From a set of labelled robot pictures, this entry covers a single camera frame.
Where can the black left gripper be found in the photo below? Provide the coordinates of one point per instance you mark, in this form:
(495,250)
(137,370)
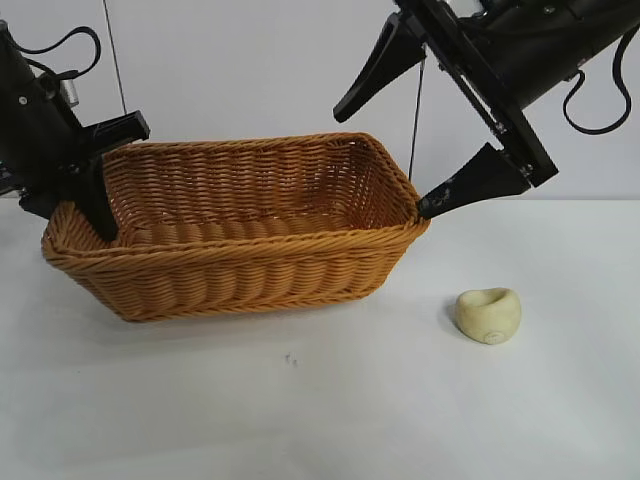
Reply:
(35,125)

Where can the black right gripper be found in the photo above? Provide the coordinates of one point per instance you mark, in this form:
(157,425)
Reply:
(530,45)

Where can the tan woven wicker basket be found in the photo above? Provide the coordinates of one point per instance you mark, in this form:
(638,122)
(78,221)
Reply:
(250,280)

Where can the pale yellow egg yolk pastry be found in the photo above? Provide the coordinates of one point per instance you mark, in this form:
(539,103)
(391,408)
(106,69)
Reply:
(487,315)

